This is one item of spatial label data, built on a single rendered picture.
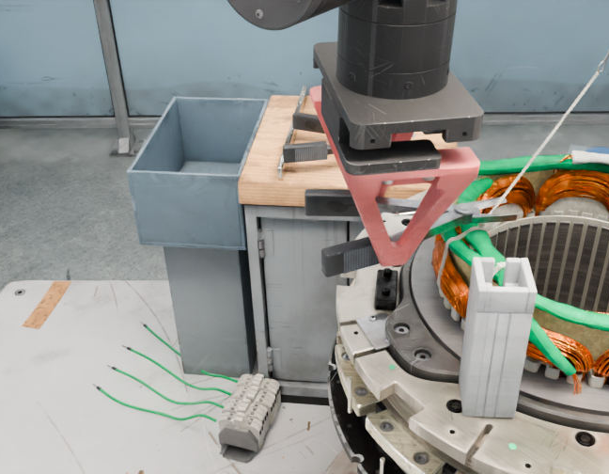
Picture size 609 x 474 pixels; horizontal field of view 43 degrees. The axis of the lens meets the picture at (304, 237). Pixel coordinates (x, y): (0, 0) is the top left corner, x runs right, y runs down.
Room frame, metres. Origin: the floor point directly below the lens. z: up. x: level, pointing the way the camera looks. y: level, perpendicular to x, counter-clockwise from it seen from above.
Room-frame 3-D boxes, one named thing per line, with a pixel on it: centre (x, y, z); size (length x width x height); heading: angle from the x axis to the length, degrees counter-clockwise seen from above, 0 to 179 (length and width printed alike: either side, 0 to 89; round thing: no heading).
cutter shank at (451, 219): (0.37, -0.07, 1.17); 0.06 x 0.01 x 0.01; 121
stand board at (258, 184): (0.68, -0.05, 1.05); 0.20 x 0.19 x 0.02; 82
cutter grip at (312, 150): (0.62, 0.00, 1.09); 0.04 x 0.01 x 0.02; 97
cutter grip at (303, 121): (0.67, -0.01, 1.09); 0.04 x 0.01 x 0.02; 67
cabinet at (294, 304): (0.68, -0.05, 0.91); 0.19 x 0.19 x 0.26; 82
